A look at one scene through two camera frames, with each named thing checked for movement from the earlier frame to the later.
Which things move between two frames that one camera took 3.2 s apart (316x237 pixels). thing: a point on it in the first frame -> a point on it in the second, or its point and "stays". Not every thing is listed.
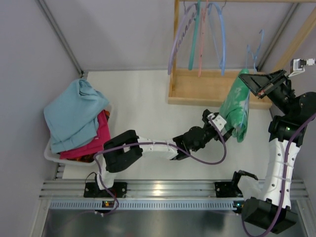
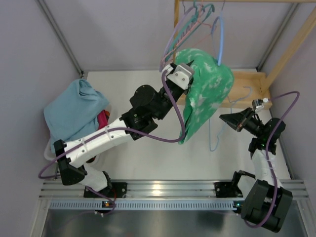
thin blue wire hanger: (255, 56) -> (225, 124)
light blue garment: (71, 120) stays
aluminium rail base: (150, 188) stays
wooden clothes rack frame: (197, 86) stays
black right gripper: (271, 84) -> (243, 122)
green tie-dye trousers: (235, 106) -> (212, 84)
